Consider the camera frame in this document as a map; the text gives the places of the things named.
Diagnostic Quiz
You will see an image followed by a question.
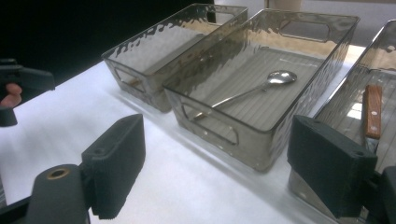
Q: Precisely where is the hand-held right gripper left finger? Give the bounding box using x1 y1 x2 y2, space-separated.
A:
80 113 147 220

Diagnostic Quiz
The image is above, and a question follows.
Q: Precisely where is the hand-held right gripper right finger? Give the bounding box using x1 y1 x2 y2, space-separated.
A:
286 114 379 219

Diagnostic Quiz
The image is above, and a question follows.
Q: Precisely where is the wooden-handled knife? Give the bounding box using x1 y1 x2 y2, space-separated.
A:
361 83 384 155

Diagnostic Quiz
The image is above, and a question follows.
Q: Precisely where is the smoky transparent plastic bin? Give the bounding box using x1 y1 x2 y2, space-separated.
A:
102 3 249 114
288 19 396 224
163 8 361 173

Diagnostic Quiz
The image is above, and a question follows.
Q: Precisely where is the metal spoon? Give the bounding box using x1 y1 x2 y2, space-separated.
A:
189 69 298 121

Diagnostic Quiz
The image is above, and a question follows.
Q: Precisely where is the black curtain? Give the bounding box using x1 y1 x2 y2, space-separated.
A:
0 0 216 85

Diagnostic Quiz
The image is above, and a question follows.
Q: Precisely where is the light wooden shelf unit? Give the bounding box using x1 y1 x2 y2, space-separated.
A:
264 0 303 12

